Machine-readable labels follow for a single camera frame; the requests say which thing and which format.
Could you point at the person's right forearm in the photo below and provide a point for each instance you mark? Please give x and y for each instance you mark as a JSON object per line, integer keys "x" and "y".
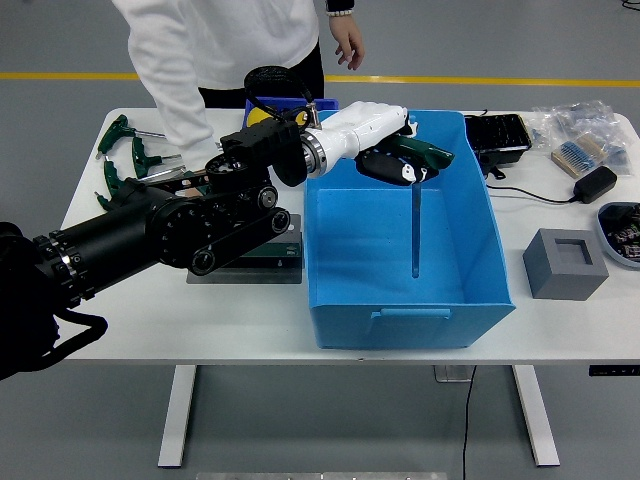
{"x": 185, "y": 130}

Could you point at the person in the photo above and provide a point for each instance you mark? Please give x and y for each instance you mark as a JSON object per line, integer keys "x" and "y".
{"x": 225, "y": 40}

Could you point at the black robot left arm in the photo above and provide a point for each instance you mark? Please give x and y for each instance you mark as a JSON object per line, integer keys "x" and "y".
{"x": 125, "y": 235}

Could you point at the taped resistor strip bundle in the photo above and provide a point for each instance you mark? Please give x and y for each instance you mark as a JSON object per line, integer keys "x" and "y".
{"x": 580, "y": 155}

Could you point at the grey green hex key stand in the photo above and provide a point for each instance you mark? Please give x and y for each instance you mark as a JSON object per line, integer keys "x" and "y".
{"x": 260, "y": 276}

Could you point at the large light blue folding box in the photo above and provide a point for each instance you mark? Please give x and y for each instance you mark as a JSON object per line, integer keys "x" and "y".
{"x": 380, "y": 330}

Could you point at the white table leg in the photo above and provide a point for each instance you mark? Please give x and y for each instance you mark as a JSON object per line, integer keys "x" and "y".
{"x": 177, "y": 425}
{"x": 537, "y": 425}

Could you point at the grey metal foot plate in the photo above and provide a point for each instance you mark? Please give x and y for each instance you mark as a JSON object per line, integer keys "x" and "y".
{"x": 450, "y": 374}

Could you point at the grey foam block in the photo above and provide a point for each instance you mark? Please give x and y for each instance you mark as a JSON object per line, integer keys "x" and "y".
{"x": 550, "y": 280}

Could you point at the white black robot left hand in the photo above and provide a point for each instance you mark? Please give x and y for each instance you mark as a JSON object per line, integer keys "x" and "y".
{"x": 365, "y": 125}

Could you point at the small dark blue bin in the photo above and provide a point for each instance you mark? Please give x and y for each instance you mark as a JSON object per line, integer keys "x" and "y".
{"x": 325, "y": 104}

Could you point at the dark components in tray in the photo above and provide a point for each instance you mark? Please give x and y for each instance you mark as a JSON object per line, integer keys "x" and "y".
{"x": 625, "y": 232}

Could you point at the person's left forearm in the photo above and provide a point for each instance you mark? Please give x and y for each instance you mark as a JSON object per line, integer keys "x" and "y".
{"x": 340, "y": 4}

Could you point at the black power adapter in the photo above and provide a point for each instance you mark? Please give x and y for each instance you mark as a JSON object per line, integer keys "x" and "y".
{"x": 595, "y": 185}

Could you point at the yellow tape measure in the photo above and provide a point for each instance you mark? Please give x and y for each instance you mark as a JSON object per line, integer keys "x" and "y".
{"x": 301, "y": 118}

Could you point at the black table control panel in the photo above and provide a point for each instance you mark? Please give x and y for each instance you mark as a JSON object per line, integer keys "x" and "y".
{"x": 614, "y": 371}

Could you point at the clear plastic parts bags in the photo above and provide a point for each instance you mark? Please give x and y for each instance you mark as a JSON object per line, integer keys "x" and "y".
{"x": 575, "y": 117}

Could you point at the light blue oval tray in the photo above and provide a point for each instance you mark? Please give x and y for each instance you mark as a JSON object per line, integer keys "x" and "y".
{"x": 607, "y": 247}

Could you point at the black plastic tray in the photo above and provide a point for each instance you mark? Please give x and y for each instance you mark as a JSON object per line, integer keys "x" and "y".
{"x": 497, "y": 135}

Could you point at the person's left hand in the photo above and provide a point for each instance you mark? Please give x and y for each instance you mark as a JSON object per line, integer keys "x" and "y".
{"x": 350, "y": 40}

